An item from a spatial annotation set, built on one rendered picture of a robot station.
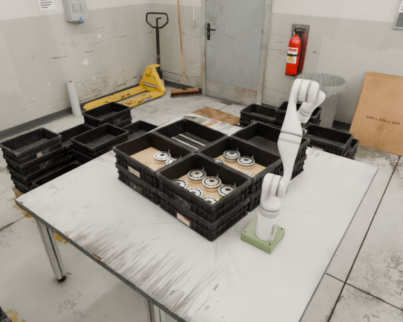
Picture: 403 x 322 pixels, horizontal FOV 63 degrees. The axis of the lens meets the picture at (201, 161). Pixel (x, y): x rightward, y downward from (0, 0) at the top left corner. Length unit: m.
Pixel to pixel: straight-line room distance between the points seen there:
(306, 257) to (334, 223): 0.30
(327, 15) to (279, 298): 3.57
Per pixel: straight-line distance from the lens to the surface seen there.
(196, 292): 1.44
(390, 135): 4.28
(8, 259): 2.86
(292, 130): 1.41
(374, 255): 2.82
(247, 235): 1.60
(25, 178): 3.01
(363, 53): 4.37
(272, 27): 4.70
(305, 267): 1.58
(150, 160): 2.01
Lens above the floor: 1.84
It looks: 31 degrees down
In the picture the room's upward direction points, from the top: straight up
